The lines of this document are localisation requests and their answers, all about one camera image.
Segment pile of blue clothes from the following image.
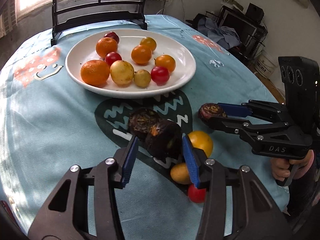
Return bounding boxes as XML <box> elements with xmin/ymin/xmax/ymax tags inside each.
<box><xmin>197</xmin><ymin>17</ymin><xmax>241</xmax><ymax>50</ymax></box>

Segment round painted table screen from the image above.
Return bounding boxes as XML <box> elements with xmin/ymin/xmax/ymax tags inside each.
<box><xmin>50</xmin><ymin>0</ymin><xmax>150</xmax><ymax>47</ymax></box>

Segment white oval plate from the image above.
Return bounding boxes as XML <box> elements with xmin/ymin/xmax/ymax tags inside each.
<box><xmin>65</xmin><ymin>29</ymin><xmax>196</xmax><ymax>99</ymax></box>

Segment small yellow fruit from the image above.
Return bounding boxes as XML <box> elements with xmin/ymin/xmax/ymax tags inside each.
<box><xmin>170</xmin><ymin>163</ymin><xmax>191</xmax><ymax>185</ymax></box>
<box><xmin>133</xmin><ymin>69</ymin><xmax>151</xmax><ymax>88</ymax></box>

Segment person's right hand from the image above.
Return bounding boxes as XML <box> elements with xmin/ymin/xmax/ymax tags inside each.
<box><xmin>270</xmin><ymin>158</ymin><xmax>304</xmax><ymax>181</ymax></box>

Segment pink sleeve forearm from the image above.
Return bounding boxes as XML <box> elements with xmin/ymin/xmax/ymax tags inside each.
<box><xmin>293</xmin><ymin>150</ymin><xmax>315</xmax><ymax>179</ymax></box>

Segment large orange persimmon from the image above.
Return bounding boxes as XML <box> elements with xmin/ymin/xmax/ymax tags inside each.
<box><xmin>131</xmin><ymin>45</ymin><xmax>152</xmax><ymax>65</ymax></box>

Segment black metal rack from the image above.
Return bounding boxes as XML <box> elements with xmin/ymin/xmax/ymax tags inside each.
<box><xmin>190</xmin><ymin>4</ymin><xmax>267</xmax><ymax>66</ymax></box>

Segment mandarin orange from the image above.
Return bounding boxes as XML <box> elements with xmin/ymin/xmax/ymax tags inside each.
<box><xmin>95</xmin><ymin>37</ymin><xmax>118</xmax><ymax>58</ymax></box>
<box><xmin>80</xmin><ymin>60</ymin><xmax>110</xmax><ymax>86</ymax></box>

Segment left checkered curtain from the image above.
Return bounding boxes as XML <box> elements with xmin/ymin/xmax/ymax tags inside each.
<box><xmin>0</xmin><ymin>0</ymin><xmax>17</xmax><ymax>38</ymax></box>

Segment dark wrinkled passion fruit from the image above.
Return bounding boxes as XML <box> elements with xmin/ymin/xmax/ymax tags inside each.
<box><xmin>144</xmin><ymin>120</ymin><xmax>182</xmax><ymax>161</ymax></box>
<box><xmin>128</xmin><ymin>108</ymin><xmax>161</xmax><ymax>141</ymax></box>
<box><xmin>198</xmin><ymin>103</ymin><xmax>227</xmax><ymax>120</ymax></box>

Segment white plastic bucket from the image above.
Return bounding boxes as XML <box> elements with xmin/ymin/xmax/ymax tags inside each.
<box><xmin>254</xmin><ymin>50</ymin><xmax>278</xmax><ymax>79</ymax></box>

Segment small orange tomato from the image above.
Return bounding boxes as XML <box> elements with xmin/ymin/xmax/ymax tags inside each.
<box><xmin>140</xmin><ymin>37</ymin><xmax>157</xmax><ymax>51</ymax></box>
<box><xmin>155</xmin><ymin>55</ymin><xmax>176</xmax><ymax>73</ymax></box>

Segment red cherry tomato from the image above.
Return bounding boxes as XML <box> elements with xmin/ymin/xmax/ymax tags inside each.
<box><xmin>105</xmin><ymin>52</ymin><xmax>122</xmax><ymax>66</ymax></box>
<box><xmin>187</xmin><ymin>184</ymin><xmax>206</xmax><ymax>204</ymax></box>
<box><xmin>151</xmin><ymin>67</ymin><xmax>170</xmax><ymax>86</ymax></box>

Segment large yellow spotted fruit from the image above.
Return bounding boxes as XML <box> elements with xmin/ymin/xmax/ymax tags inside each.
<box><xmin>110</xmin><ymin>60</ymin><xmax>135</xmax><ymax>87</ymax></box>

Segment yellow round fruit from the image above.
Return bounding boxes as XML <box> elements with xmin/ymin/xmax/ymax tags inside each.
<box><xmin>188</xmin><ymin>131</ymin><xmax>214</xmax><ymax>157</ymax></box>

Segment light blue printed tablecloth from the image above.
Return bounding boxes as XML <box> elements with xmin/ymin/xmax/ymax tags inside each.
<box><xmin>1</xmin><ymin>15</ymin><xmax>289</xmax><ymax>239</ymax></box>

